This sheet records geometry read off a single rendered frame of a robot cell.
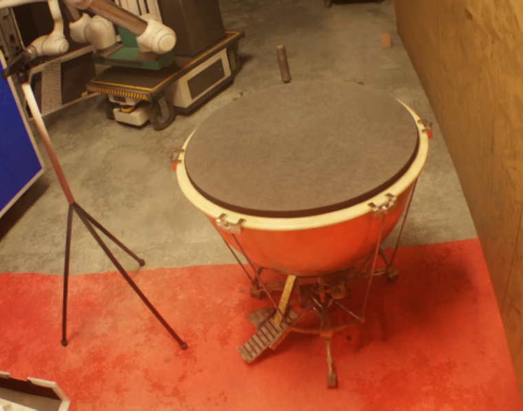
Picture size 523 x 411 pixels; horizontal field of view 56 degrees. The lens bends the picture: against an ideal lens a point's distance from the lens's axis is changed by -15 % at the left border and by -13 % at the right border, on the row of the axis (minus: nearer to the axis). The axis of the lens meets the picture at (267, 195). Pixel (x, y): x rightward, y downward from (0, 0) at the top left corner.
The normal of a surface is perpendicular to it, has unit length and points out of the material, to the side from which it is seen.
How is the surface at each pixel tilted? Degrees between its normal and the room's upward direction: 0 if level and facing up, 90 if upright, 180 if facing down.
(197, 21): 90
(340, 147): 0
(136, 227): 0
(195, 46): 90
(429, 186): 0
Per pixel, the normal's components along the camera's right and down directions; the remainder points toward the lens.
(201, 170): -0.17, -0.78
